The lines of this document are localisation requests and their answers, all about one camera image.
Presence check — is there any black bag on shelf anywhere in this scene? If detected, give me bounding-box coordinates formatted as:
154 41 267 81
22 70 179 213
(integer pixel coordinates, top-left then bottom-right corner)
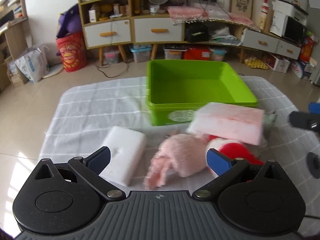
184 22 210 43

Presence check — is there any green plastic storage bin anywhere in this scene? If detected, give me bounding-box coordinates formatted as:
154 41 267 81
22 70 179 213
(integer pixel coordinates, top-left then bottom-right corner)
146 60 258 126

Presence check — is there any low wooden tv console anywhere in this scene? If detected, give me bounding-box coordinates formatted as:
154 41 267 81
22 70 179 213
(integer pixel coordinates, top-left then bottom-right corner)
182 19 301 60

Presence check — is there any wooden cabinet with drawers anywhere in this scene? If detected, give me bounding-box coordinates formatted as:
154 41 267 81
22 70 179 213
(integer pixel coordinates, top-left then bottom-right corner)
78 0 184 65

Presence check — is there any pink white sponge block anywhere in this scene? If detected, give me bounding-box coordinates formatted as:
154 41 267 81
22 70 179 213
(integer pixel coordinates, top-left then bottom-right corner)
187 102 264 146

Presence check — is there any white checked tablecloth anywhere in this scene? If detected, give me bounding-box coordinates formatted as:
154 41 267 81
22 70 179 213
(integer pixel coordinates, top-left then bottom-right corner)
40 76 319 216

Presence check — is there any red cardboard box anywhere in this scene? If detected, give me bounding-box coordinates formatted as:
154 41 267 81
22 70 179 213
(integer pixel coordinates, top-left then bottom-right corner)
183 47 210 61

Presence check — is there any red santa hat plush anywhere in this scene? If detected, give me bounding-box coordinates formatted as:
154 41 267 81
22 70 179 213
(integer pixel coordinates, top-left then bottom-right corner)
207 135 264 165

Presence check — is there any white paper shopping bag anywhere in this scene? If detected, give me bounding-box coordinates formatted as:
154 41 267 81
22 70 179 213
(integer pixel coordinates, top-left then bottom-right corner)
14 44 49 83

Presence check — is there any framed cartoon girl picture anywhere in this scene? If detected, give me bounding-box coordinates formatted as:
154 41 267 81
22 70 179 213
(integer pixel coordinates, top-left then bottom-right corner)
229 0 254 20

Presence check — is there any pink table runner cloth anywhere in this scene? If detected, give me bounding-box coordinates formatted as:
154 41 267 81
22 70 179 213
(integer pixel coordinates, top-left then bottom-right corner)
167 6 260 31

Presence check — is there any pink fluffy towel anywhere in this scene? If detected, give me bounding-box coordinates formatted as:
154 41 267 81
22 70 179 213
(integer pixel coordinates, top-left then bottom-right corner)
144 133 210 190

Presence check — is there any wooden bookshelf desk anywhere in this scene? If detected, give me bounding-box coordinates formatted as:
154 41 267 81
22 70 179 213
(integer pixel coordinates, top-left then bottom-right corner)
1 0 28 91

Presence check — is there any purple plush toy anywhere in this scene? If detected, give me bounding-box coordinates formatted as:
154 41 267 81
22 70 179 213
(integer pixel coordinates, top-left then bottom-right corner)
56 4 82 38

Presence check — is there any yellow egg tray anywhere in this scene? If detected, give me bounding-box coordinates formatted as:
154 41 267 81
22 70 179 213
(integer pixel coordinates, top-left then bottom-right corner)
244 57 268 70

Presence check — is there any red printed bucket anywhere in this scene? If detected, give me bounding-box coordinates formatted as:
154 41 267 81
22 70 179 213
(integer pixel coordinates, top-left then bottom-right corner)
56 31 87 73

